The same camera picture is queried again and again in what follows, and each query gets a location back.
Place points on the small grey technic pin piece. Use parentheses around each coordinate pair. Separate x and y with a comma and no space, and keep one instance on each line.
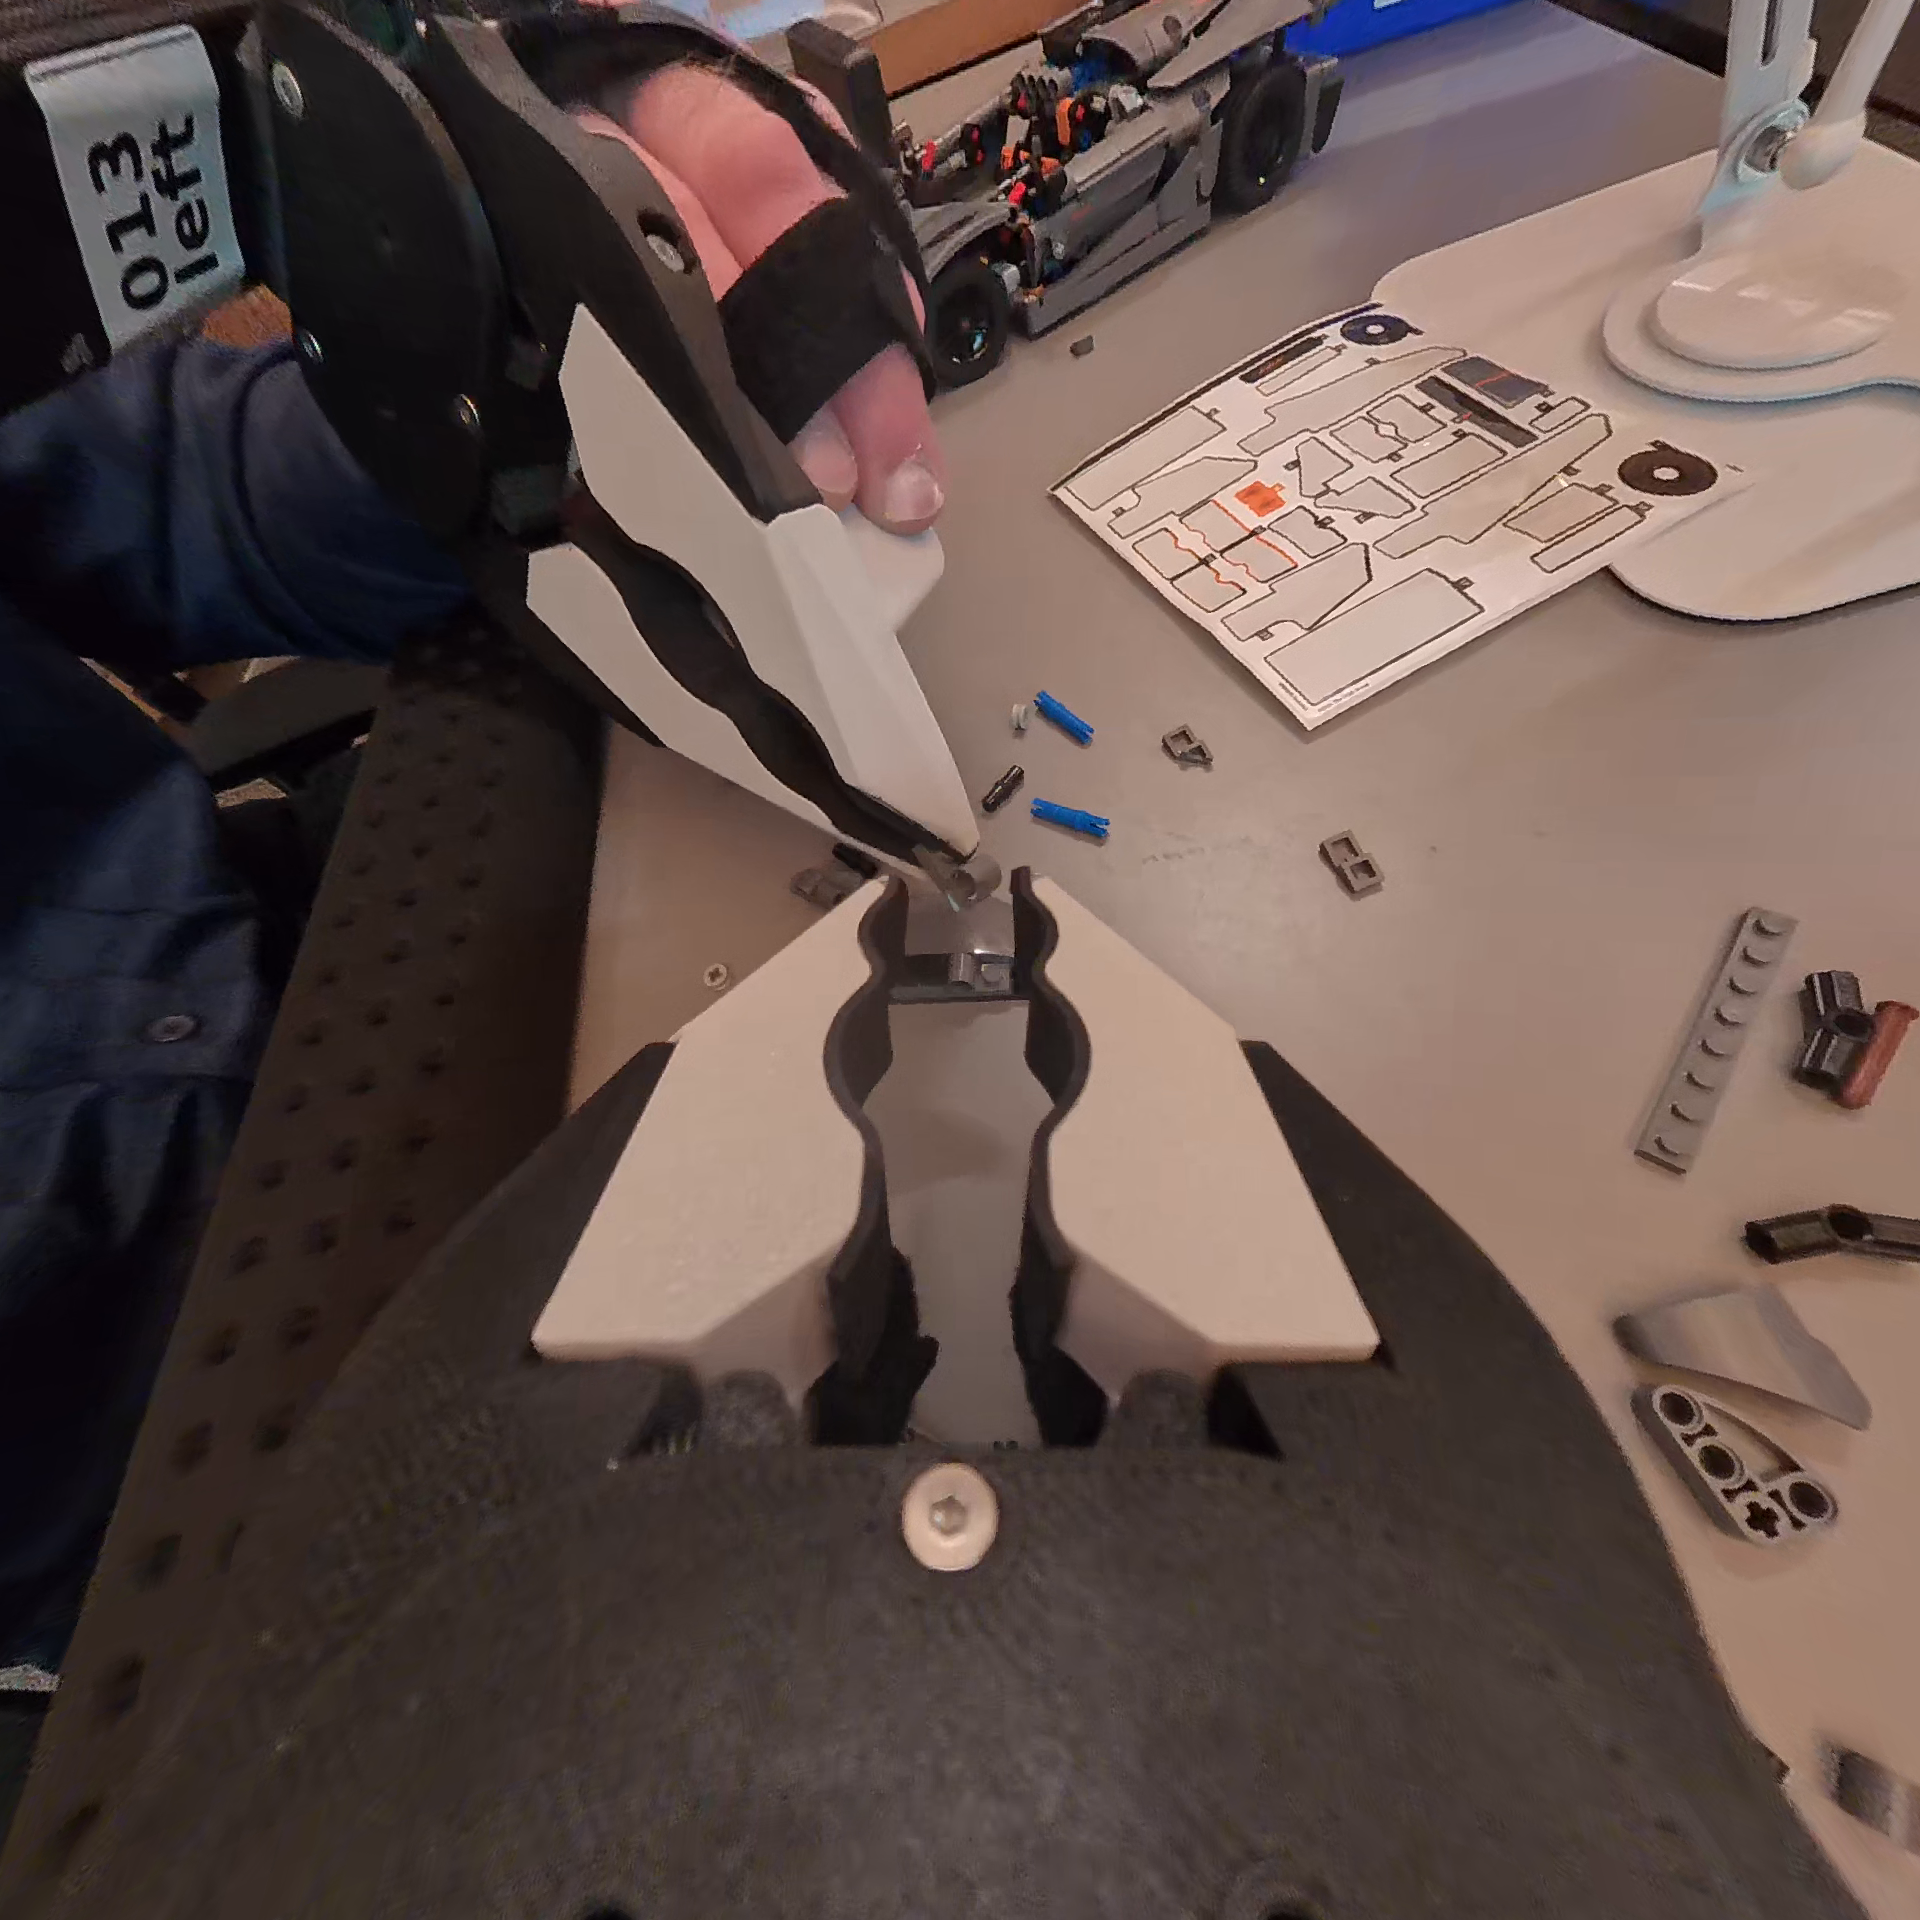
(967,879)

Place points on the lego sticker sheet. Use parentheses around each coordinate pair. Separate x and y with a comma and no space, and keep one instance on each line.
(1350,570)

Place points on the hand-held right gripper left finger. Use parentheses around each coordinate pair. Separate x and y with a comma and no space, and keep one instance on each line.
(705,1201)

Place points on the black angled technic connector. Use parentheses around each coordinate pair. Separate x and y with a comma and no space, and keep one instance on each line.
(1829,1233)

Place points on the partly built lego car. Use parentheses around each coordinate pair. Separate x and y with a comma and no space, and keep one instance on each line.
(1125,182)

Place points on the cardboard box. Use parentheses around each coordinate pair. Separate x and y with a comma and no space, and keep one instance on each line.
(960,38)

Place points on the grey curved lego panel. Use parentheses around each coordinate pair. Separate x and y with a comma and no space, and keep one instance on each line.
(1740,1343)

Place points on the long grey lego plate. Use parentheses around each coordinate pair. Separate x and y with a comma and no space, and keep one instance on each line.
(1718,1035)

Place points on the dark grey curved technic beam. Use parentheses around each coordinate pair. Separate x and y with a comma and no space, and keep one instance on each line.
(1675,1425)

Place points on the black technic pin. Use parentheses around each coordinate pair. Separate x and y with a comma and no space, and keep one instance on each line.
(1004,787)

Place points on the person's left hand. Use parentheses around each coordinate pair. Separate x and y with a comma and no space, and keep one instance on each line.
(720,166)

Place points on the white stand base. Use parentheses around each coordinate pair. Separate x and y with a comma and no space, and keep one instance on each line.
(1500,284)

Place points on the person's blue shirt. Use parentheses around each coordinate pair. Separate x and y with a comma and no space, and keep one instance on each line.
(91,1050)

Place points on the blue technic pin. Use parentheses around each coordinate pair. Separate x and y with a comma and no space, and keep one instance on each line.
(1070,819)
(1064,715)

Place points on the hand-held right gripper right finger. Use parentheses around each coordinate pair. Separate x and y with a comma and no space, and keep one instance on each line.
(1200,1201)

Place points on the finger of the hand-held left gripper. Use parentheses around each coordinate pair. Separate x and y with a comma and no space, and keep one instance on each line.
(840,644)
(629,662)

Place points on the grey and black lego piece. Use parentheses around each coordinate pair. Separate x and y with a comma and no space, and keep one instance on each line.
(960,975)

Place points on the small dark grey technic beam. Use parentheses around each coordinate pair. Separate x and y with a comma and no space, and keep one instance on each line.
(1875,1792)

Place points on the dark grey lego piece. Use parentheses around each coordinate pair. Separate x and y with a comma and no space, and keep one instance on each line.
(827,879)

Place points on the black connector with brown pin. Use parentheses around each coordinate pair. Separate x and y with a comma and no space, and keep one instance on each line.
(1839,1035)

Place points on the blue plastic bin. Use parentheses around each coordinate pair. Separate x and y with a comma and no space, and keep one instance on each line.
(1425,19)

